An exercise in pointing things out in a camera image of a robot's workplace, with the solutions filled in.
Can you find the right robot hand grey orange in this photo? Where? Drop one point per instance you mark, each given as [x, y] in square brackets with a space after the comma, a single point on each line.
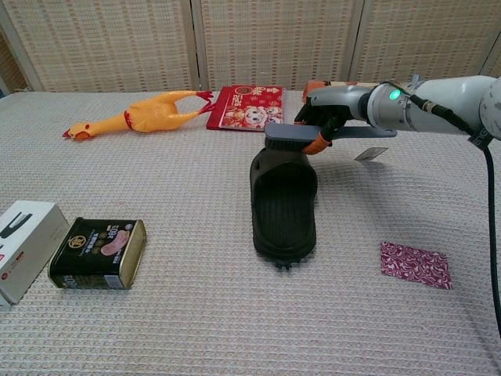
[340, 102]

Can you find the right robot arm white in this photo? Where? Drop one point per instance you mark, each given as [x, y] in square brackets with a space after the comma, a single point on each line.
[438, 105]

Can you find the small white paper tag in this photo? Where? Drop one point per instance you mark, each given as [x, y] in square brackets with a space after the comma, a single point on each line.
[371, 154]

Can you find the bamboo folding screen panel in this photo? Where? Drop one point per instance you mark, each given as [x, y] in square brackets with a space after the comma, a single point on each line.
[102, 43]
[274, 39]
[422, 39]

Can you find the red new year calendar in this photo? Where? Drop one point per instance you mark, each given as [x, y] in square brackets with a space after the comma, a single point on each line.
[246, 107]

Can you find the black slipper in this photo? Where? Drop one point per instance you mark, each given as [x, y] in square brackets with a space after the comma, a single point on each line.
[283, 219]

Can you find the beige woven tablecloth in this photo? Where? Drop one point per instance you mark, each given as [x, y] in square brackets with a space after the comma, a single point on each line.
[188, 188]

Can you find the purple patterned card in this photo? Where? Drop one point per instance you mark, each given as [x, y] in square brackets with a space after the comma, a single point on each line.
[415, 265]

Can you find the yellow rubber chicken toy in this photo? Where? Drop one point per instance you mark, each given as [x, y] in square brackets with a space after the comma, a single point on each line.
[152, 111]

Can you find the black luncheon meat can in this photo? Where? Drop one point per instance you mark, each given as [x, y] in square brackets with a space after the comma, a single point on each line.
[98, 250]

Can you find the white stapler box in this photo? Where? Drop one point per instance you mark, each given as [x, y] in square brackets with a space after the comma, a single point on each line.
[27, 243]

